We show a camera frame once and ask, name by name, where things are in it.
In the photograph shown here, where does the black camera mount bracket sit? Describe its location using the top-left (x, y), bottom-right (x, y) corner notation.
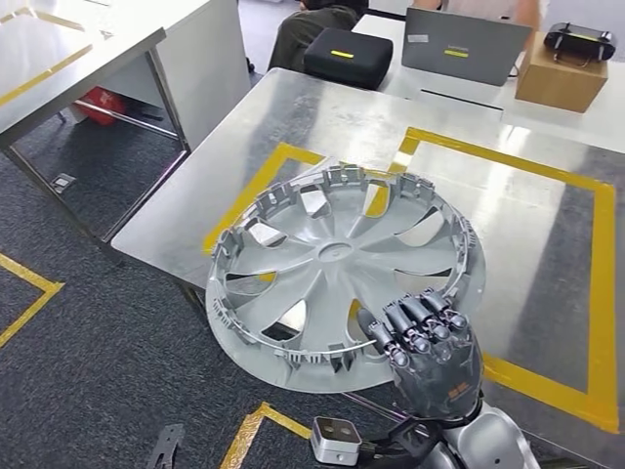
top-left (358, 413), bottom-right (443, 469)

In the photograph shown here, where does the cardboard box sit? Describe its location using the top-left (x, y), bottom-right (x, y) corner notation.
top-left (514, 30), bottom-right (608, 114)

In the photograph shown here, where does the grey plastic wheel hubcap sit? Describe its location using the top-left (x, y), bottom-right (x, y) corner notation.
top-left (205, 162), bottom-right (487, 395)

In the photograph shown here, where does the yellow floor tape square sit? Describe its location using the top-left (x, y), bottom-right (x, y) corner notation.
top-left (219, 401), bottom-right (313, 469)
top-left (0, 252), bottom-right (66, 351)

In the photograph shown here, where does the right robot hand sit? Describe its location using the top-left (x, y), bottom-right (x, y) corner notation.
top-left (356, 287), bottom-right (484, 419)

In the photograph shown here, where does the grey laptop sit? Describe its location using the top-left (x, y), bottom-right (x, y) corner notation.
top-left (401, 7), bottom-right (533, 89)

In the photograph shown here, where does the grey floor socket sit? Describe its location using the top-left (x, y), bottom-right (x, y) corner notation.
top-left (50, 172), bottom-right (77, 195)

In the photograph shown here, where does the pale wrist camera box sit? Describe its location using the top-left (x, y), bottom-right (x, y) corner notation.
top-left (311, 415), bottom-right (363, 466)

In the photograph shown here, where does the black case yellow stripe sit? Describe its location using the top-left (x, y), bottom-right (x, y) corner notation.
top-left (302, 26), bottom-right (394, 92)

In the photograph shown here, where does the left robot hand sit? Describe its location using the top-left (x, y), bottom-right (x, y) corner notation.
top-left (146, 423), bottom-right (186, 469)

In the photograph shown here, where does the red bag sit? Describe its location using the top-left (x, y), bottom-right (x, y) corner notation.
top-left (73, 87), bottom-right (128, 127)

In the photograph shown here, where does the white desk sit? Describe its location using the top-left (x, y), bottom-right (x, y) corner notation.
top-left (351, 13), bottom-right (625, 156)

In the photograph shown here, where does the yellow bench tape outline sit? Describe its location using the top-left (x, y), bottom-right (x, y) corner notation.
top-left (201, 126), bottom-right (620, 435)

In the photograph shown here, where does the steel workbench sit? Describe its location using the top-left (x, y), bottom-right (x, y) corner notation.
top-left (111, 66), bottom-right (625, 469)

